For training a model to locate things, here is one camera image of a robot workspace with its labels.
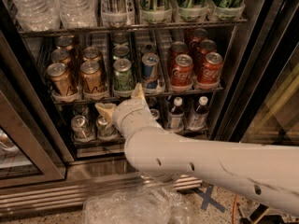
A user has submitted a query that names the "back left red cola can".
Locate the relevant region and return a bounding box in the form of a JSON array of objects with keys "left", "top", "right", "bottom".
[{"left": 167, "top": 41, "right": 189, "bottom": 75}]

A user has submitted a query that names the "gold can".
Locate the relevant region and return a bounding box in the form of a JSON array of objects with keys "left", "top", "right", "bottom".
[
  {"left": 82, "top": 47, "right": 103, "bottom": 63},
  {"left": 50, "top": 49, "right": 75, "bottom": 69},
  {"left": 56, "top": 35, "right": 76, "bottom": 50},
  {"left": 80, "top": 61, "right": 107, "bottom": 94},
  {"left": 46, "top": 63, "right": 78, "bottom": 96}
]

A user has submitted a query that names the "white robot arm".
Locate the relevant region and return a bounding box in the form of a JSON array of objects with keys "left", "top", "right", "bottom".
[{"left": 95, "top": 84, "right": 299, "bottom": 217}]

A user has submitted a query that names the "top shelf green can left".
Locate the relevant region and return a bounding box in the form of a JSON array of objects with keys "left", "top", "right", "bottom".
[{"left": 139, "top": 0, "right": 171, "bottom": 23}]

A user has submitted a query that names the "silver can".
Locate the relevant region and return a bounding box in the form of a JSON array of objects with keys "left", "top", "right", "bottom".
[
  {"left": 73, "top": 104, "right": 91, "bottom": 119},
  {"left": 95, "top": 116, "right": 116, "bottom": 138},
  {"left": 71, "top": 115, "right": 93, "bottom": 139}
]

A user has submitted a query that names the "clear water bottle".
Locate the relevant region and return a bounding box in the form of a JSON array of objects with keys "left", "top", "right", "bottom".
[
  {"left": 12, "top": 0, "right": 60, "bottom": 32},
  {"left": 59, "top": 0, "right": 97, "bottom": 29}
]

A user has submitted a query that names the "top shelf green can middle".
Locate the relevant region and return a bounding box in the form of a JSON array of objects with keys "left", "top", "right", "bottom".
[{"left": 175, "top": 0, "right": 207, "bottom": 21}]

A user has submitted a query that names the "yellow black stand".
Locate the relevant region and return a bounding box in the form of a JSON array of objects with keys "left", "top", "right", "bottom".
[{"left": 239, "top": 204, "right": 270, "bottom": 224}]

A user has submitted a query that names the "front blue energy can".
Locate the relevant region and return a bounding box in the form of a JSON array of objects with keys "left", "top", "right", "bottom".
[{"left": 142, "top": 53, "right": 160, "bottom": 89}]

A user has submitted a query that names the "front left gold can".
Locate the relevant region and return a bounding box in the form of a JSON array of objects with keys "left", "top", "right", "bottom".
[{"left": 46, "top": 63, "right": 78, "bottom": 96}]

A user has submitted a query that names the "green soda can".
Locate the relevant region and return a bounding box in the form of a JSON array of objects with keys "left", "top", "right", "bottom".
[
  {"left": 112, "top": 33, "right": 129, "bottom": 47},
  {"left": 112, "top": 45, "right": 131, "bottom": 61},
  {"left": 113, "top": 59, "right": 135, "bottom": 91}
]

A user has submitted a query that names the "red cola can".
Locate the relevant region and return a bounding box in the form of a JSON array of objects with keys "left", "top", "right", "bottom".
[
  {"left": 184, "top": 28, "right": 208, "bottom": 45},
  {"left": 167, "top": 41, "right": 189, "bottom": 75},
  {"left": 194, "top": 39, "right": 217, "bottom": 65},
  {"left": 197, "top": 52, "right": 223, "bottom": 85},
  {"left": 170, "top": 54, "right": 193, "bottom": 87}
]

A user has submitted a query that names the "clear plastic bin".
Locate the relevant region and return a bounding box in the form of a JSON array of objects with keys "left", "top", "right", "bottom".
[{"left": 82, "top": 186, "right": 194, "bottom": 224}]

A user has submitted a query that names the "front left silver can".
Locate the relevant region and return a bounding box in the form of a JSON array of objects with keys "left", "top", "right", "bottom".
[{"left": 71, "top": 115, "right": 93, "bottom": 139}]

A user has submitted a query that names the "front left red cola can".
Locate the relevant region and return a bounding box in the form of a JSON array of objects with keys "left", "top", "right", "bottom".
[{"left": 170, "top": 54, "right": 193, "bottom": 87}]

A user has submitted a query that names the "middle right red cola can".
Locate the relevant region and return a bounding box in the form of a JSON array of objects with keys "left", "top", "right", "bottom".
[{"left": 194, "top": 39, "right": 217, "bottom": 65}]

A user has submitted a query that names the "open fridge glass door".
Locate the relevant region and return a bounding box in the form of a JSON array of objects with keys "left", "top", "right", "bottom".
[{"left": 211, "top": 0, "right": 299, "bottom": 146}]

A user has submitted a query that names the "white-capped bottle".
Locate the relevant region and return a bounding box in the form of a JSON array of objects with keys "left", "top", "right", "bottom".
[
  {"left": 167, "top": 97, "right": 184, "bottom": 130},
  {"left": 187, "top": 96, "right": 208, "bottom": 130}
]

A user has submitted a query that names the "right blue pepsi can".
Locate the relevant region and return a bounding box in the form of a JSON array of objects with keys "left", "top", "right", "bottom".
[{"left": 150, "top": 108, "right": 160, "bottom": 120}]

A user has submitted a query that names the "back right red cola can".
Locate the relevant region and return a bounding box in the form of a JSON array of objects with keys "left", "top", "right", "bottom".
[{"left": 184, "top": 28, "right": 208, "bottom": 45}]

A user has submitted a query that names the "middle left gold can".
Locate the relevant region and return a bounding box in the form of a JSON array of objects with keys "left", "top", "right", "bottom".
[{"left": 50, "top": 49, "right": 75, "bottom": 69}]

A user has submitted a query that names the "front right red cola can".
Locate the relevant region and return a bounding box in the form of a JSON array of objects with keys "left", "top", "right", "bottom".
[{"left": 197, "top": 52, "right": 223, "bottom": 85}]

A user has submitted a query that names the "left white-capped bottle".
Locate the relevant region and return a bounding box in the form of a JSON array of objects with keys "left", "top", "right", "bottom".
[{"left": 167, "top": 97, "right": 184, "bottom": 130}]

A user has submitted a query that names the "back left gold can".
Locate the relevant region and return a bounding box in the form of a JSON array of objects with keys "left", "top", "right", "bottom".
[{"left": 56, "top": 35, "right": 76, "bottom": 50}]

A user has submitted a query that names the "back left silver can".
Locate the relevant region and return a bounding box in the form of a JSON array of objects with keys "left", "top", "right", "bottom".
[{"left": 73, "top": 104, "right": 91, "bottom": 119}]

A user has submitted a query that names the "right white-capped bottle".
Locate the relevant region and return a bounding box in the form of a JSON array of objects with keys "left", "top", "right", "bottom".
[{"left": 187, "top": 96, "right": 208, "bottom": 130}]

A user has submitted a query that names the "stainless steel fridge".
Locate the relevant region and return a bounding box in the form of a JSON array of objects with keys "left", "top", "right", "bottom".
[{"left": 0, "top": 0, "right": 299, "bottom": 217}]

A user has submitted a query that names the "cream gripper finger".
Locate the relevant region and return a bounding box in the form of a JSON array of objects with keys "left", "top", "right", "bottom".
[
  {"left": 131, "top": 83, "right": 146, "bottom": 101},
  {"left": 95, "top": 103, "right": 117, "bottom": 123}
]

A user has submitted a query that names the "right clear water bottle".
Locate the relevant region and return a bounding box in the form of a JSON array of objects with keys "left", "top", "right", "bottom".
[{"left": 59, "top": 0, "right": 97, "bottom": 29}]

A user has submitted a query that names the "back dark energy can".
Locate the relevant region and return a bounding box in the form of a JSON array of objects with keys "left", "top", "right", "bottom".
[{"left": 140, "top": 43, "right": 157, "bottom": 55}]

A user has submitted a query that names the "orange cable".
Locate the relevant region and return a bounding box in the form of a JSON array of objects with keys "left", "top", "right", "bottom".
[{"left": 231, "top": 193, "right": 239, "bottom": 224}]

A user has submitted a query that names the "top shelf plaid can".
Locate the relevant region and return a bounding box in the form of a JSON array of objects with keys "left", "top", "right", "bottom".
[{"left": 101, "top": 0, "right": 128, "bottom": 28}]

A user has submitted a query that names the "left clear water bottle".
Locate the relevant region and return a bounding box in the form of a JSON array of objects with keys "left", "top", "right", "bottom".
[{"left": 12, "top": 0, "right": 60, "bottom": 32}]

